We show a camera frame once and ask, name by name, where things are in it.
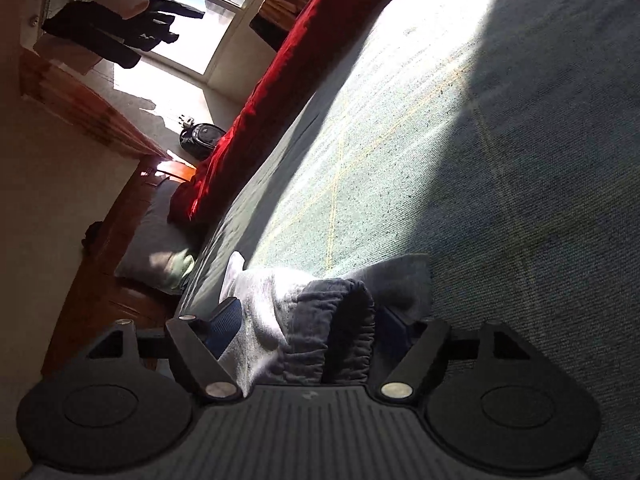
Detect orange left curtain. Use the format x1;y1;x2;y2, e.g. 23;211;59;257
18;48;166;158

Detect grey sweatpants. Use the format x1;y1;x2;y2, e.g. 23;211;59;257
218;252;432;393

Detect grey plaid pillow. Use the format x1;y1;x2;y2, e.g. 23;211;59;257
114;179;203;296

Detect red duvet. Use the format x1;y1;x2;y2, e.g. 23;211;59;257
168;0;390;230

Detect green plaid bed blanket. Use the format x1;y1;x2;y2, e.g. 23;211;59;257
180;0;639;479

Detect black backpack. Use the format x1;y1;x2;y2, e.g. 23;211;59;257
179;116;226;162

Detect brown wooden headboard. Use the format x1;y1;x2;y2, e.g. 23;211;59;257
41;156;195;377

